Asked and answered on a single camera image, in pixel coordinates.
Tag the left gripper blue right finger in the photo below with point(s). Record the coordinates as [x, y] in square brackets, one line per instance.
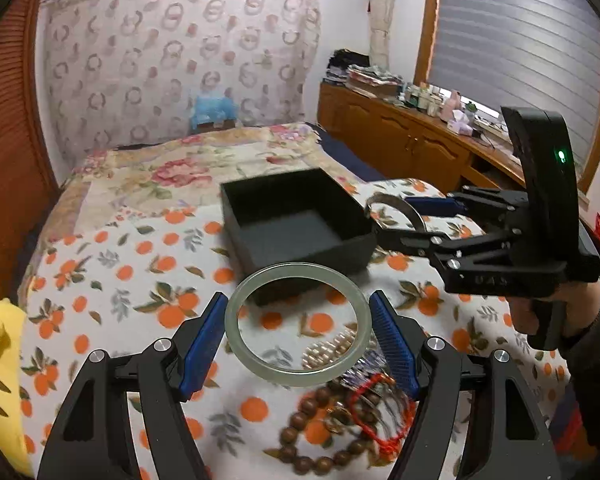
[398, 354]

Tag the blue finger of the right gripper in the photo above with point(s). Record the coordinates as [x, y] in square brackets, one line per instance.
[408, 242]
[436, 206]

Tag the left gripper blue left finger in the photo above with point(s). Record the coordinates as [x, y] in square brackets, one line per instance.
[198, 341]

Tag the pale green jade bangle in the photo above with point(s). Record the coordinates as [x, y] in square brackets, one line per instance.
[298, 324]

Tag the black square jewelry box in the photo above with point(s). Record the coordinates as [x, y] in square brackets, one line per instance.
[297, 216]

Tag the wooden sideboard cabinet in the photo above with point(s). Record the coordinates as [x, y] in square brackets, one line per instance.
[402, 143]

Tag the bottles on cabinet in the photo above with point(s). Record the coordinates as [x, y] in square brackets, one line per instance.
[459, 115]

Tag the orange print bed sheet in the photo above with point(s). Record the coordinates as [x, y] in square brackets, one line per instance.
[138, 276]

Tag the floral quilt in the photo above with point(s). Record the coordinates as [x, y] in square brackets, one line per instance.
[187, 173]

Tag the stack of clothes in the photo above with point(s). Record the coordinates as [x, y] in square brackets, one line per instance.
[352, 70]

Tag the window roller blind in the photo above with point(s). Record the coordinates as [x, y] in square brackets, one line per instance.
[523, 53]

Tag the blue plush toy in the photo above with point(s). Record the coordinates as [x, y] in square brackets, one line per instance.
[211, 110]

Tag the yellow plush toy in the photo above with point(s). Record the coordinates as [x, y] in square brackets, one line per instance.
[15, 401]

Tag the cream side curtain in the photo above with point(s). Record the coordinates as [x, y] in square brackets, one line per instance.
[381, 13]

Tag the wooden louvered wardrobe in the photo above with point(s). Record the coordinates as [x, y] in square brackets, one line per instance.
[27, 183]

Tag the patterned lace curtain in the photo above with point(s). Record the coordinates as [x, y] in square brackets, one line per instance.
[125, 72]

